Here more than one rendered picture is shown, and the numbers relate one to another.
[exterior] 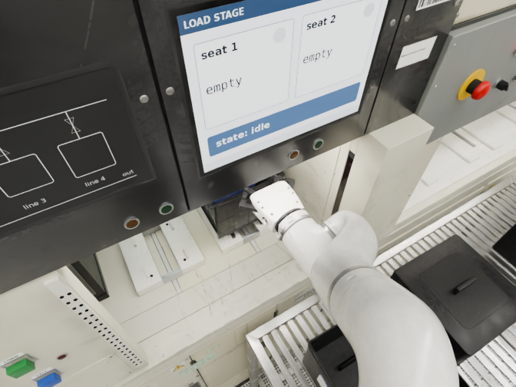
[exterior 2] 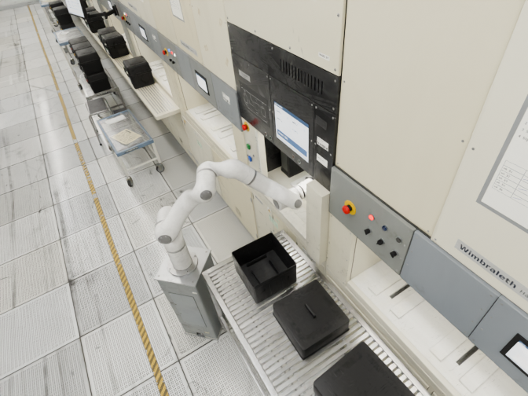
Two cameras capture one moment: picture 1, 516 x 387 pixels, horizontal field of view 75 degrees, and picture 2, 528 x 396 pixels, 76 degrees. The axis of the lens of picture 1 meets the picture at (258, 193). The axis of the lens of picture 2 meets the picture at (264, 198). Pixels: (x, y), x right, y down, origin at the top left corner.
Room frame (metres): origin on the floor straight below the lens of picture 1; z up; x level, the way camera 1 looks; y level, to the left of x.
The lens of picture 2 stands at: (0.32, -1.45, 2.49)
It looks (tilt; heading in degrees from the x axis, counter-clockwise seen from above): 44 degrees down; 94
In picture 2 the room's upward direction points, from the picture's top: 7 degrees counter-clockwise
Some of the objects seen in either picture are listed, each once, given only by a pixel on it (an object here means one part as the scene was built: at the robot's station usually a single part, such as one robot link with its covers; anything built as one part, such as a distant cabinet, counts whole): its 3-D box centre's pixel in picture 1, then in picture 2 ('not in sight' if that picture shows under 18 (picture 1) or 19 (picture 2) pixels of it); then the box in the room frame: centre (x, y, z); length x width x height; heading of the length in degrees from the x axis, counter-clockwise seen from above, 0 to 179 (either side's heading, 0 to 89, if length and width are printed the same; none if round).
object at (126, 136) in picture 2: not in sight; (126, 136); (-1.38, 1.84, 0.47); 0.31 x 0.23 x 0.02; 142
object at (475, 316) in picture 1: (457, 292); (309, 315); (0.43, -0.61, 0.83); 0.29 x 0.29 x 0.13; 29
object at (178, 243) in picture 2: not in sight; (170, 228); (-0.32, -0.16, 1.07); 0.19 x 0.12 x 0.24; 96
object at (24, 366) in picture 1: (20, 366); not in sight; (0.14, 0.39, 1.20); 0.03 x 0.02 x 0.03; 120
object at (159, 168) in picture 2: not in sight; (131, 144); (-1.44, 2.01, 0.24); 0.97 x 0.52 x 0.48; 123
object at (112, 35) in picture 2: not in sight; (115, 45); (-1.83, 3.49, 0.93); 0.30 x 0.28 x 0.26; 123
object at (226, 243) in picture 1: (236, 214); not in sight; (0.68, 0.07, 0.89); 0.22 x 0.21 x 0.04; 30
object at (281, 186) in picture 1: (279, 206); (306, 188); (0.47, -0.05, 1.20); 0.11 x 0.10 x 0.07; 31
